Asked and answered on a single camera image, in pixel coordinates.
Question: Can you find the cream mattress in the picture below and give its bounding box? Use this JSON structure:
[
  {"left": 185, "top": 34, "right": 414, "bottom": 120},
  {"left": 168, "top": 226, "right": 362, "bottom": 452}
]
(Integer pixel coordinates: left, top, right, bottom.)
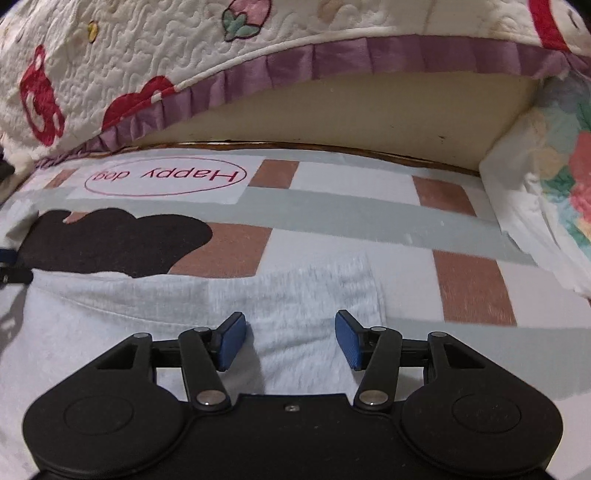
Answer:
[{"left": 139, "top": 74, "right": 548, "bottom": 175}]

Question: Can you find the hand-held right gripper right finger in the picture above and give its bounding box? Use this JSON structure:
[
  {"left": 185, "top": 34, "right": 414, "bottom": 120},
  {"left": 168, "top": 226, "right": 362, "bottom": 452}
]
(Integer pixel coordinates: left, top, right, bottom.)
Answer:
[{"left": 334, "top": 309, "right": 485, "bottom": 412}]

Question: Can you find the brown wooden bed rail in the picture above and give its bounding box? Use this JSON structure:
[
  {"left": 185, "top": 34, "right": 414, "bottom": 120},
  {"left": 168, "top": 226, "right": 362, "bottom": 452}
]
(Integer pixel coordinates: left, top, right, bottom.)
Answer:
[{"left": 108, "top": 140, "right": 482, "bottom": 178}]

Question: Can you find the light grey garment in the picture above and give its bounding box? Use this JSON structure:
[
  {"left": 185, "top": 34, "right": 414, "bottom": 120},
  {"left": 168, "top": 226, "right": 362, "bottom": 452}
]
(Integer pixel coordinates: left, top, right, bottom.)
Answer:
[{"left": 0, "top": 253, "right": 389, "bottom": 480}]

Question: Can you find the plaid printed bed sheet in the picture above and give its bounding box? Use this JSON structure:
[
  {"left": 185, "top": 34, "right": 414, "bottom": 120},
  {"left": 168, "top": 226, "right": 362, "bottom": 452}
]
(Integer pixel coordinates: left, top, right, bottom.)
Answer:
[{"left": 0, "top": 142, "right": 591, "bottom": 480}]

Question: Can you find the white floral quilt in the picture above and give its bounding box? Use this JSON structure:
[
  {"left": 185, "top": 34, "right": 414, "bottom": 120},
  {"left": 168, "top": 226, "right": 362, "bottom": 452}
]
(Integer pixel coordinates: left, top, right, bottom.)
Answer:
[{"left": 478, "top": 69, "right": 591, "bottom": 300}]

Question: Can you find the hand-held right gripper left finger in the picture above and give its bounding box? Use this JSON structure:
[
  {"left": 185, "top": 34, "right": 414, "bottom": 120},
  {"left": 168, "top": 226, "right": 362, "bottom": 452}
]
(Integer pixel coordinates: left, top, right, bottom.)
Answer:
[{"left": 95, "top": 311, "right": 249, "bottom": 412}]

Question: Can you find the quilted strawberry print blanket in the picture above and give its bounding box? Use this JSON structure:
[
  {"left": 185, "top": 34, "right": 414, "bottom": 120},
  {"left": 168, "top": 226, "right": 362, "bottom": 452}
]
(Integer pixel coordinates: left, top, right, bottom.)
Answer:
[{"left": 0, "top": 0, "right": 591, "bottom": 168}]

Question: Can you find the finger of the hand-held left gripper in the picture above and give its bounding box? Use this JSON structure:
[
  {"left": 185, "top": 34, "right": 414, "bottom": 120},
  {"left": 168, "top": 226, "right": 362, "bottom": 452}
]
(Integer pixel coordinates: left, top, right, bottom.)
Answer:
[{"left": 0, "top": 247, "right": 34, "bottom": 287}]

